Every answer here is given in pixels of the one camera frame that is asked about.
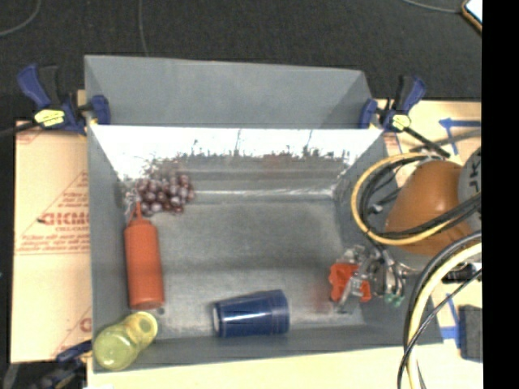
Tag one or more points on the brown cardboard board red print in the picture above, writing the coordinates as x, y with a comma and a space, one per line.
48, 257

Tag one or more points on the red-orange toy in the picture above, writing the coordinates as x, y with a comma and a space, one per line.
338, 280

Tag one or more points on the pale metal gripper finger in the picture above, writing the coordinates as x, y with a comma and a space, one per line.
349, 294
354, 255

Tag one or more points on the yellow-green plastic bottle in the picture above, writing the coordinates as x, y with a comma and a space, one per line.
119, 343

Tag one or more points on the grey metal bin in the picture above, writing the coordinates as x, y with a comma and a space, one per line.
243, 237

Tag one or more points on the orange squeeze bottle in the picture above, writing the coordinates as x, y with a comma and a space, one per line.
142, 257

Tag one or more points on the purple toy grape bunch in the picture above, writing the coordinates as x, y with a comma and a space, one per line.
162, 195

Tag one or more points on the dark blue plastic cup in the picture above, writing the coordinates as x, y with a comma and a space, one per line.
251, 314

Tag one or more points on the black cylinder on white bracket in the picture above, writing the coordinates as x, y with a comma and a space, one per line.
458, 273

